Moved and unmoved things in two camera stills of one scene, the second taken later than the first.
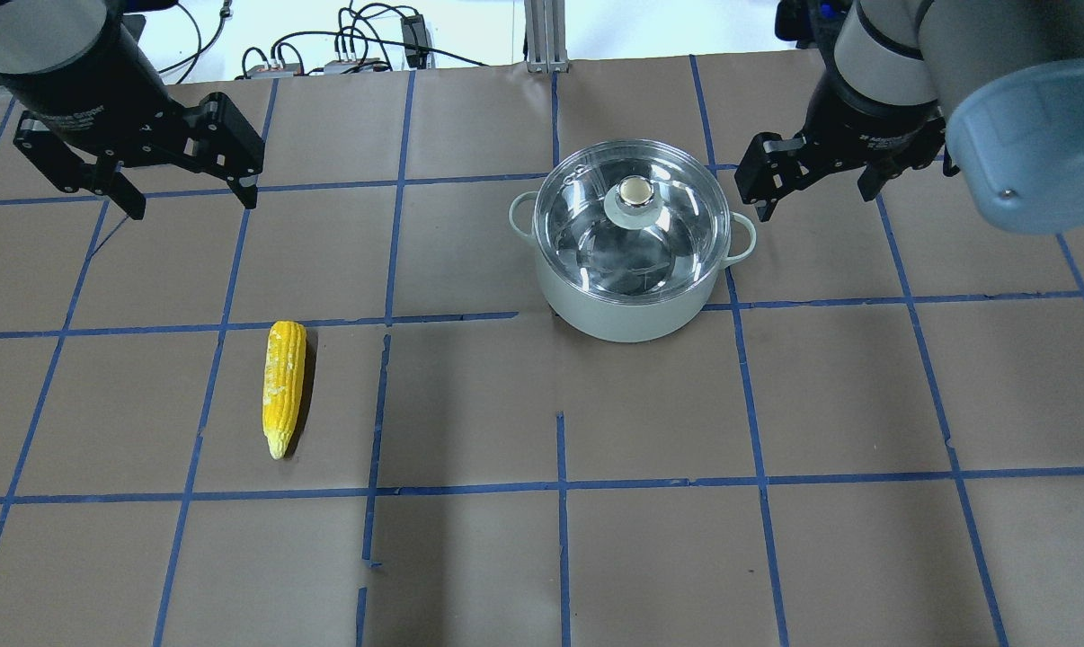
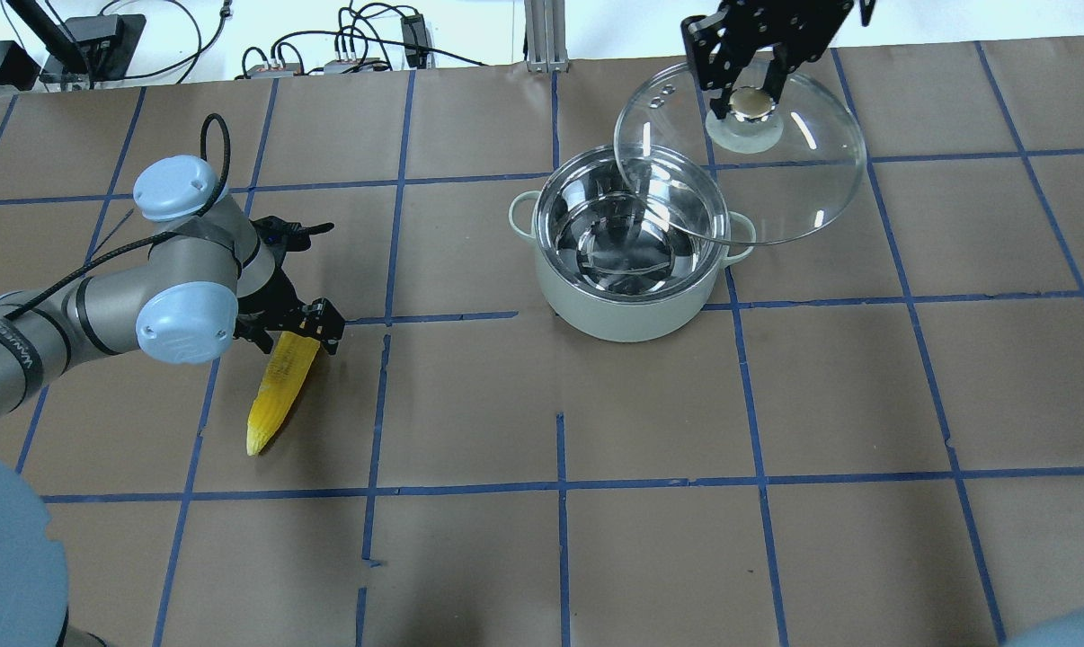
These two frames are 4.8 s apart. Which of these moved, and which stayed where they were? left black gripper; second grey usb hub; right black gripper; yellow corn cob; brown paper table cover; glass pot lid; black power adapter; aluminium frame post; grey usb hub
Moved: yellow corn cob; left black gripper; glass pot lid; right black gripper
Stayed: grey usb hub; black power adapter; brown paper table cover; second grey usb hub; aluminium frame post
